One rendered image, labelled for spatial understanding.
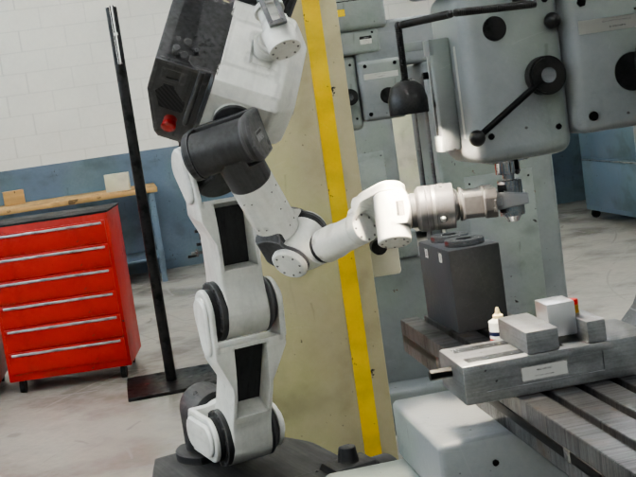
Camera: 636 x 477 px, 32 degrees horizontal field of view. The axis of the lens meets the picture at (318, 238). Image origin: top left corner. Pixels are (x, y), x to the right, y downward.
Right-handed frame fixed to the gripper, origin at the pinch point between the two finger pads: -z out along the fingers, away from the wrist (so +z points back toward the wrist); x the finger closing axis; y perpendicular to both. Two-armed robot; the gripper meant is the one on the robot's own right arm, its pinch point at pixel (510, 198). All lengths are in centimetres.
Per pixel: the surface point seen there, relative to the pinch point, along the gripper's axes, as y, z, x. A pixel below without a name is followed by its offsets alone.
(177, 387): 124, 153, 368
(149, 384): 124, 172, 383
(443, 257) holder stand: 15.1, 13.0, 31.8
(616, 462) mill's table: 31, -4, -62
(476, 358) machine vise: 24.7, 11.2, -22.4
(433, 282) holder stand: 22.1, 15.5, 40.8
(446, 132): -14.2, 11.1, -4.8
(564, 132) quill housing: -11.8, -10.1, -7.5
